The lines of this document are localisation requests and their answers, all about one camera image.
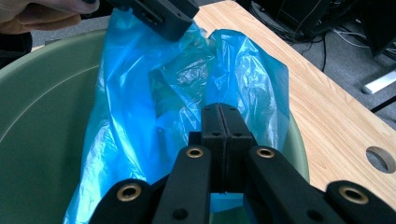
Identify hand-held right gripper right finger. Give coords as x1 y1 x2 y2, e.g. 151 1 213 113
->
221 104 258 192

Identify thin black floor cable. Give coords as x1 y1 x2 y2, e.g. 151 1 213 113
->
292 31 330 73

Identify black folding chair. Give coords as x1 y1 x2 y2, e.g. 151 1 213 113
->
370 95 396 114

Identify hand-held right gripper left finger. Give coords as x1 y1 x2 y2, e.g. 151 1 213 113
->
200 103 225 192

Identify white desk frame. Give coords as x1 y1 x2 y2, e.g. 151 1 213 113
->
361 69 396 95

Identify round grey table grommet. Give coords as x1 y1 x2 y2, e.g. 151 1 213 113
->
365 146 396 175

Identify white floor cables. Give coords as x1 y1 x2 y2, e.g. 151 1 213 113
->
331 27 370 49

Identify blue plastic bag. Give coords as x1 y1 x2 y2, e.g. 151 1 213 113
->
62 7 290 224

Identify green plastic trash bin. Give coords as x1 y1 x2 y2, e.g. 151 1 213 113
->
0 29 311 224

